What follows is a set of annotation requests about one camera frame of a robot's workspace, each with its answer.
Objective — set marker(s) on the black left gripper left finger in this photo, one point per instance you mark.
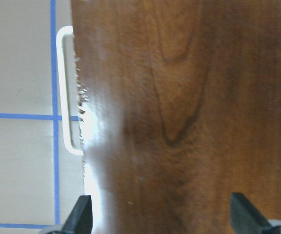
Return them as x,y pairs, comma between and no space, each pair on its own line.
80,220

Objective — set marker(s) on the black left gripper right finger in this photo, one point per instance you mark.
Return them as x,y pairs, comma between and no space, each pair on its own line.
245,218

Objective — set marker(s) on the dark brown wooden cabinet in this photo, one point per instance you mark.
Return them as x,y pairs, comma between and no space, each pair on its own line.
180,106

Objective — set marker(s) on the white drawer handle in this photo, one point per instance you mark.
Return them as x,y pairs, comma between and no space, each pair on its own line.
63,90

